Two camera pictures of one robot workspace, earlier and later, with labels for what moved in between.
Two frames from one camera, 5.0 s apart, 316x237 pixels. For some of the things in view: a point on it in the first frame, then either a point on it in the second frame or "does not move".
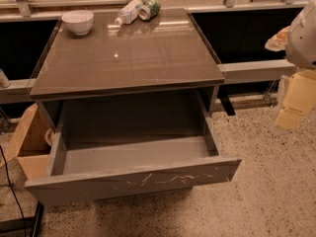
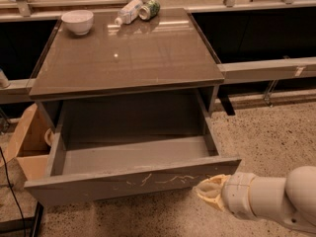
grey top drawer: x=106 y=147 does not move
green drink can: x=150 y=10 does not move
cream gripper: x=302 y=39 to x=237 y=195
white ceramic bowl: x=79 y=22 does not move
